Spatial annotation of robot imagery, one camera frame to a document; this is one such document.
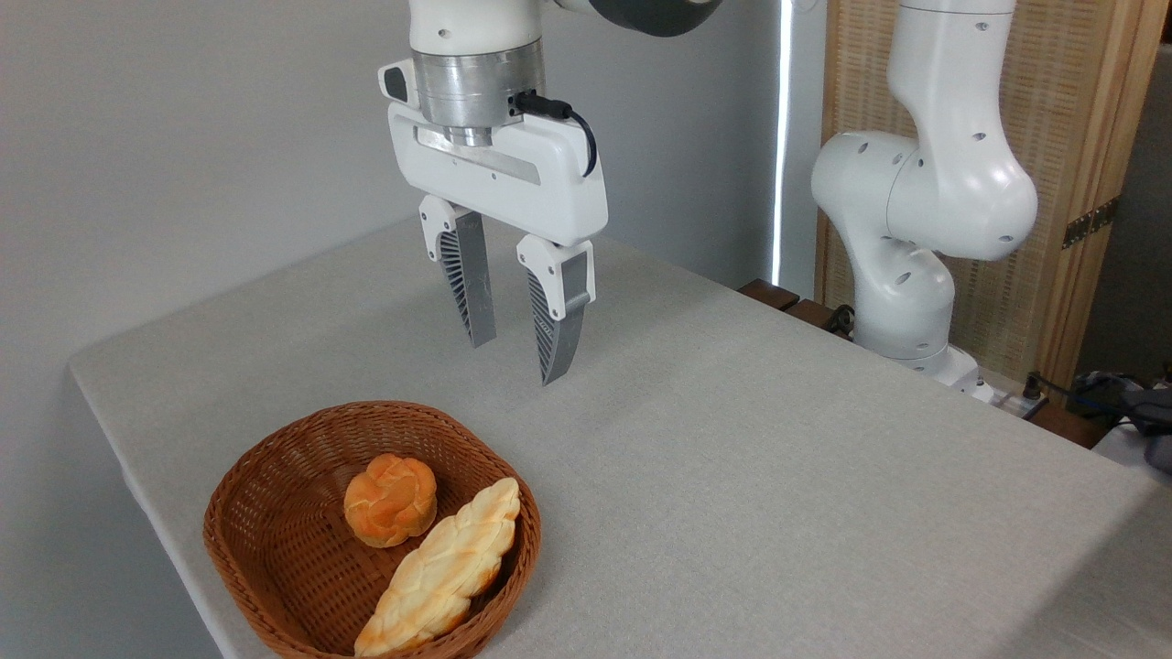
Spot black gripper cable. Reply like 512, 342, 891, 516
514, 89, 600, 179

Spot white power strip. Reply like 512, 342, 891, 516
991, 388, 1050, 422

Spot dark grey bag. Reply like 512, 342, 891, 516
1067, 369, 1172, 474

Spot dark metal screen hinge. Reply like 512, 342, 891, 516
1061, 196, 1121, 251

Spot wooden folding screen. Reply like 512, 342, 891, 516
814, 0, 1172, 393

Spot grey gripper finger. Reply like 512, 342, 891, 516
515, 233, 597, 388
418, 194, 498, 350

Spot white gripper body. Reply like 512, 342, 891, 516
379, 59, 610, 249

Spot long braided bread loaf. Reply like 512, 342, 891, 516
353, 476, 522, 659

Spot dark wooden block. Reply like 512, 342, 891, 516
785, 297, 854, 338
737, 278, 802, 313

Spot black power cable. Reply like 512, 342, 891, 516
1023, 370, 1113, 409

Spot brown wicker basket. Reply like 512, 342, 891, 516
202, 400, 543, 659

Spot round orange bread roll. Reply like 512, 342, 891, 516
342, 452, 440, 549

